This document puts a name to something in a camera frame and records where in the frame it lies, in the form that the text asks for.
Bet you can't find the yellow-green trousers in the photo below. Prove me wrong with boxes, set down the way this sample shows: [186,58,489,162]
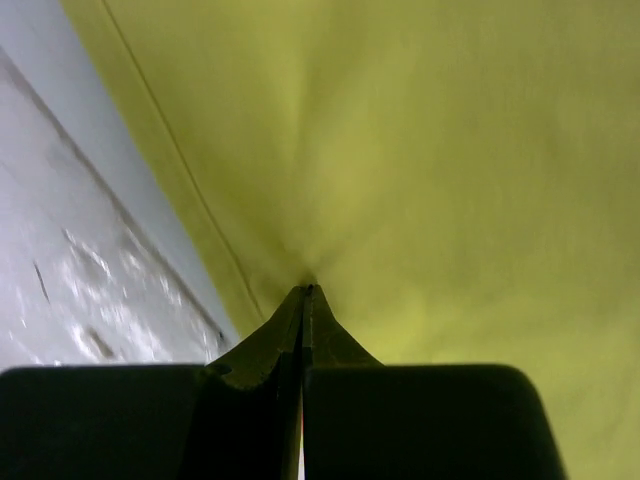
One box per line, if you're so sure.
[63,1,639,479]

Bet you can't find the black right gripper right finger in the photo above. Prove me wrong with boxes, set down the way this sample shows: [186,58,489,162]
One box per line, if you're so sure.
[302,286,567,479]

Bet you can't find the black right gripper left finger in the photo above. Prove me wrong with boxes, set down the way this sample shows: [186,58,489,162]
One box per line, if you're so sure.
[1,287,306,479]

